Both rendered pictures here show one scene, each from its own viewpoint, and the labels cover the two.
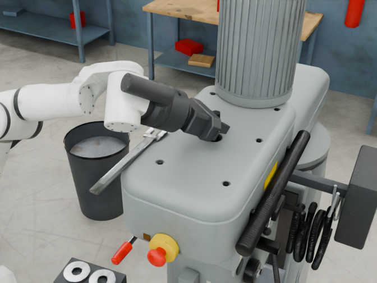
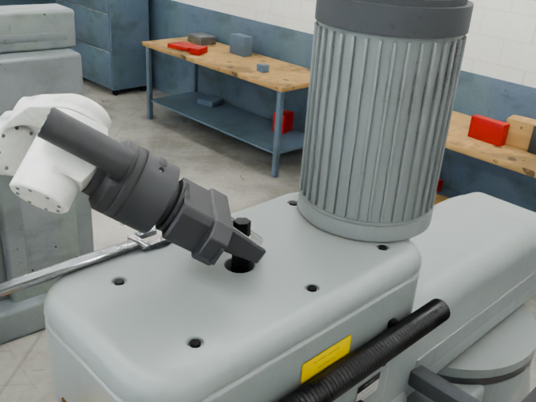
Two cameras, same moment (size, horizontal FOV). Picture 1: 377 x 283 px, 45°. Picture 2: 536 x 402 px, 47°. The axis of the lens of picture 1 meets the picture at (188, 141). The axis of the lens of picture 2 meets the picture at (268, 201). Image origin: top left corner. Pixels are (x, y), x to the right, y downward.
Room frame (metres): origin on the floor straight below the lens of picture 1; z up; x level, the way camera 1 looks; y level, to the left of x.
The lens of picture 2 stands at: (0.21, -0.29, 2.29)
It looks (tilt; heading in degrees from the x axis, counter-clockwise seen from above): 25 degrees down; 19
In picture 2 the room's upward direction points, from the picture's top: 4 degrees clockwise
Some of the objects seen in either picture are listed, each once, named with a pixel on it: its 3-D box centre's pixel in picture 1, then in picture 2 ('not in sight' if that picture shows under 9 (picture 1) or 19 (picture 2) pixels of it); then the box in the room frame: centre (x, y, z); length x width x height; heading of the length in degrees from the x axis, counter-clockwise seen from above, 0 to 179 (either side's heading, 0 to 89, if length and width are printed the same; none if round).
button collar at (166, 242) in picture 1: (164, 247); not in sight; (0.62, 0.04, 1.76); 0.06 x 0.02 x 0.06; 64
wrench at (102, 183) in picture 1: (129, 158); (76, 263); (0.74, 0.12, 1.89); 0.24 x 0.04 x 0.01; 153
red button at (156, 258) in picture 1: (157, 256); not in sight; (0.60, 0.06, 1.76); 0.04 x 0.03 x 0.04; 64
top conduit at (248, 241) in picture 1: (276, 182); (336, 376); (0.80, -0.20, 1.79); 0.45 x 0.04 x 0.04; 154
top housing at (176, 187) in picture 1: (215, 162); (245, 313); (0.84, -0.06, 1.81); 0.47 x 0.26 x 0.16; 154
